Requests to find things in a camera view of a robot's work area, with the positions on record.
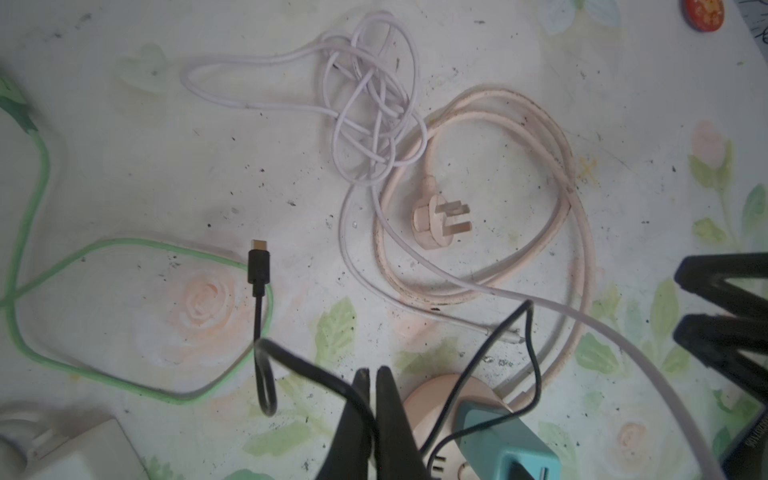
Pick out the black thin cable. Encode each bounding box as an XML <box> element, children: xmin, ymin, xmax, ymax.
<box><xmin>247</xmin><ymin>238</ymin><xmax>544</xmax><ymax>463</ymax></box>

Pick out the white coiled cable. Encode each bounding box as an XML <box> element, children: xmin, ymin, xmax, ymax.
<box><xmin>179</xmin><ymin>10</ymin><xmax>727</xmax><ymax>480</ymax></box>

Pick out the round pink socket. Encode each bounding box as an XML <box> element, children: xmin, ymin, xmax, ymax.
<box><xmin>404</xmin><ymin>374</ymin><xmax>511</xmax><ymax>479</ymax></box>

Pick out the red round sticker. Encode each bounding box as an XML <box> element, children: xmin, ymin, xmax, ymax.
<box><xmin>682</xmin><ymin>0</ymin><xmax>725</xmax><ymax>33</ymax></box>

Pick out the pink socket cord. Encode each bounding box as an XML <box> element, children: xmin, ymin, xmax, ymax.
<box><xmin>371</xmin><ymin>88</ymin><xmax>596</xmax><ymax>409</ymax></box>

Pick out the white blue power strip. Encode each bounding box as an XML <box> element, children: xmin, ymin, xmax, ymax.
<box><xmin>1</xmin><ymin>415</ymin><xmax>149</xmax><ymax>479</ymax></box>

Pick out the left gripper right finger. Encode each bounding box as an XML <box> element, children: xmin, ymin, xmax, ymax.
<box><xmin>375</xmin><ymin>366</ymin><xmax>429</xmax><ymax>480</ymax></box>

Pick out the teal adapter with black cable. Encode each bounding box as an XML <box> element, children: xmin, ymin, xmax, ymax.
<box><xmin>445</xmin><ymin>418</ymin><xmax>563</xmax><ymax>480</ymax></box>

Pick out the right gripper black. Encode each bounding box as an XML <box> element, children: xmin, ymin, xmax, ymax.
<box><xmin>673</xmin><ymin>253</ymin><xmax>768</xmax><ymax>480</ymax></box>

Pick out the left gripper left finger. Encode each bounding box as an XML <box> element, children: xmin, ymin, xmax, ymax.
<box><xmin>316</xmin><ymin>368</ymin><xmax>374</xmax><ymax>480</ymax></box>

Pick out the pink three-pin plug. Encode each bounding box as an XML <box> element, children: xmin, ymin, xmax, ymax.
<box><xmin>411</xmin><ymin>175</ymin><xmax>472</xmax><ymax>250</ymax></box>

